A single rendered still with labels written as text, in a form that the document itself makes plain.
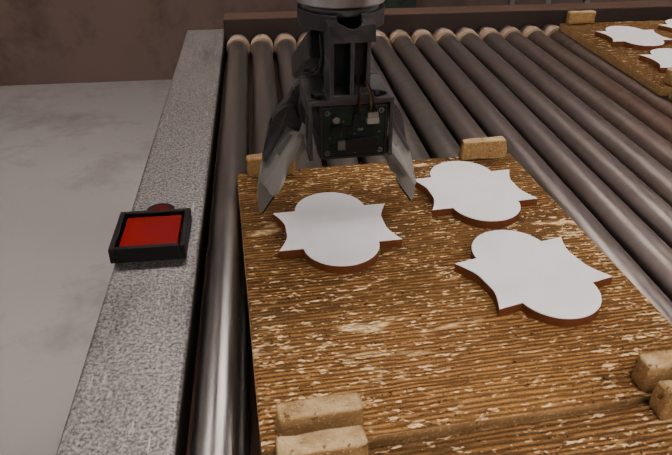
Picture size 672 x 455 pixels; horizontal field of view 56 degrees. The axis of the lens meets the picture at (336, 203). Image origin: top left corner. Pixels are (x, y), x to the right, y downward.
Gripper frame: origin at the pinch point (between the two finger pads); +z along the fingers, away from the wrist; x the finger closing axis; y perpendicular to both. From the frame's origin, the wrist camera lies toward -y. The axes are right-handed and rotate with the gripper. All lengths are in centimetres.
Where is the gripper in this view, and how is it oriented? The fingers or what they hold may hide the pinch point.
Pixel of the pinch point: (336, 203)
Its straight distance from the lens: 63.8
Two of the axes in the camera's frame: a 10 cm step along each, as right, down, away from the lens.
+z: 0.0, 8.6, 5.1
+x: 9.9, -0.9, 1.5
